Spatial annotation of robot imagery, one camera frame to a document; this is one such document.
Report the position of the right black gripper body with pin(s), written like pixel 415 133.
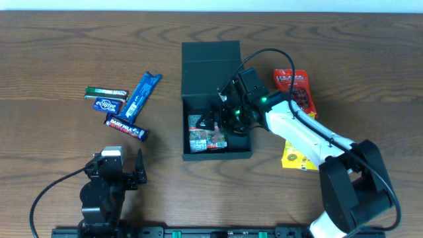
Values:
pixel 219 116

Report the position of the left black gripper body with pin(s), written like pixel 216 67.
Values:
pixel 130 181

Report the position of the black snack packet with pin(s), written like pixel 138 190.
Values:
pixel 202 139

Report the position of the black box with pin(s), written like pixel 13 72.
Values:
pixel 206 66

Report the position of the red candy bag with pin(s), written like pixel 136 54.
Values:
pixel 301 88

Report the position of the yellow snack bag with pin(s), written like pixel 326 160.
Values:
pixel 292 158

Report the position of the blue cookie pack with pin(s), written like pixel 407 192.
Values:
pixel 139 97

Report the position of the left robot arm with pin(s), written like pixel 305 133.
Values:
pixel 103 196

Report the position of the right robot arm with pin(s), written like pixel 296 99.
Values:
pixel 355 185

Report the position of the dairy milk chocolate bar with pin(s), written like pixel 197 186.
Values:
pixel 125 127

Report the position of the blue eclipse mints box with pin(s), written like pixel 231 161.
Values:
pixel 107 105

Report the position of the green white candy bar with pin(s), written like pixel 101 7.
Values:
pixel 113 94

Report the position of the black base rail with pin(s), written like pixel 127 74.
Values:
pixel 160 232

